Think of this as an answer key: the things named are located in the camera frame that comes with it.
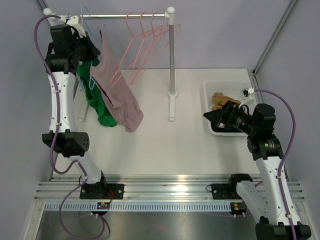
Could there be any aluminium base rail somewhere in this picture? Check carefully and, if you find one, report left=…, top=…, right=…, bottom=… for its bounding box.
left=34, top=174, right=306, bottom=202

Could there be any green tank top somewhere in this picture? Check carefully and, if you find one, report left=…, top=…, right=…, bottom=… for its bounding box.
left=82, top=58, right=117, bottom=128

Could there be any black tank top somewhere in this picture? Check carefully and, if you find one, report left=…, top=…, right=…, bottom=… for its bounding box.
left=211, top=124, right=242, bottom=133

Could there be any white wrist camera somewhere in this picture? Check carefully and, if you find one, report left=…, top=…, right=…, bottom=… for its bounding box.
left=238, top=88, right=255, bottom=112
left=60, top=15, right=87, bottom=38

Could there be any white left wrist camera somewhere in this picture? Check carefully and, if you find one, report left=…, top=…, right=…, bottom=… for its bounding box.
left=60, top=15, right=87, bottom=38

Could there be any pink hanger of brown top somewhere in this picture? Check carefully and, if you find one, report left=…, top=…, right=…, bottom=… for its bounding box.
left=110, top=18, right=169, bottom=86

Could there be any pink hanger of black top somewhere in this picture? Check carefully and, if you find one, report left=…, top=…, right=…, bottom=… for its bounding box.
left=129, top=7, right=181, bottom=85

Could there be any blue hanger far left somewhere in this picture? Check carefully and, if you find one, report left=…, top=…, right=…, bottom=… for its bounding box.
left=77, top=62, right=86, bottom=91

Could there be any silver white clothes rack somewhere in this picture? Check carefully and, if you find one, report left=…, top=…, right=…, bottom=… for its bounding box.
left=43, top=6, right=178, bottom=122

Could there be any white slotted cable duct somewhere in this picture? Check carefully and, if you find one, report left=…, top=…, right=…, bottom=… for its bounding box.
left=44, top=201, right=231, bottom=212

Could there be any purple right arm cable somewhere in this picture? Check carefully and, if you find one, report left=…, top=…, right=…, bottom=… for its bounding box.
left=252, top=88, right=300, bottom=240

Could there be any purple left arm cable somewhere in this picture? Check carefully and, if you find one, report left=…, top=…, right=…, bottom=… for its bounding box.
left=33, top=14, right=111, bottom=237

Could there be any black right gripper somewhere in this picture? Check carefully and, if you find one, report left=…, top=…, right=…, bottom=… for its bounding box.
left=204, top=100, right=258, bottom=136

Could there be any pink hanger of white top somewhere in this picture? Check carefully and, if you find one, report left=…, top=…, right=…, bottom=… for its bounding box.
left=125, top=11, right=171, bottom=85

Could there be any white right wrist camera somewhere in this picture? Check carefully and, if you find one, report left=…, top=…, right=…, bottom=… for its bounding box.
left=238, top=88, right=255, bottom=112

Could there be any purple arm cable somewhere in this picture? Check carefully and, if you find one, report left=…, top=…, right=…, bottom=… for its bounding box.
left=33, top=14, right=111, bottom=237
left=252, top=88, right=300, bottom=240

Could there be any blue hanger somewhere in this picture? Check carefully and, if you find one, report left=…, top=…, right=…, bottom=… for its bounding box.
left=80, top=5, right=96, bottom=90
left=77, top=62, right=86, bottom=91

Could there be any brown tank top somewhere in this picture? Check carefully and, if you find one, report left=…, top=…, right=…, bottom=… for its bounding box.
left=211, top=92, right=241, bottom=111

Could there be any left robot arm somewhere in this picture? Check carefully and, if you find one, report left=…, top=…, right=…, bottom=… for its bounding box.
left=42, top=23, right=108, bottom=200

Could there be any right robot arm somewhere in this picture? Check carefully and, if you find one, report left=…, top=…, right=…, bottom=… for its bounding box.
left=203, top=101, right=312, bottom=240

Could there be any mauve tank top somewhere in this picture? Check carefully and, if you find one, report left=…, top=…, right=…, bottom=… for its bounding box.
left=90, top=28, right=144, bottom=133

